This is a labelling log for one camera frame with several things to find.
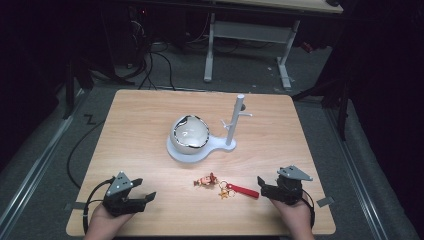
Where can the aluminium floor rail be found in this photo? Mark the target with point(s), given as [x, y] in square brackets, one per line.
[361, 185]
[33, 173]

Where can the white tree-shaped key stand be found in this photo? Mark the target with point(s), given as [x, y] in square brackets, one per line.
[233, 115]

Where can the white-legged wooden desk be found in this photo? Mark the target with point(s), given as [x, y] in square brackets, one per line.
[250, 31]

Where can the grey tape piece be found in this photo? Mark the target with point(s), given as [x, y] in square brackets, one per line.
[325, 201]
[76, 205]

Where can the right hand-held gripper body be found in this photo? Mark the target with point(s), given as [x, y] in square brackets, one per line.
[288, 188]

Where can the small red object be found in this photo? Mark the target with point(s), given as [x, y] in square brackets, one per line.
[307, 47]

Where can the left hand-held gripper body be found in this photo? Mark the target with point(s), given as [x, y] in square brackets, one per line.
[116, 201]

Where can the white cracked egg-shaped bowl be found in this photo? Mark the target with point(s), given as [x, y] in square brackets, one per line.
[188, 137]

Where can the person's left hand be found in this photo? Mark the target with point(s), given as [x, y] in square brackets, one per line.
[103, 221]

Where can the black metal stand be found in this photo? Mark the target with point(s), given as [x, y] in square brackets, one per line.
[68, 93]
[343, 110]

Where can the person's right hand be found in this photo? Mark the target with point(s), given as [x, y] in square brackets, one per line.
[294, 218]

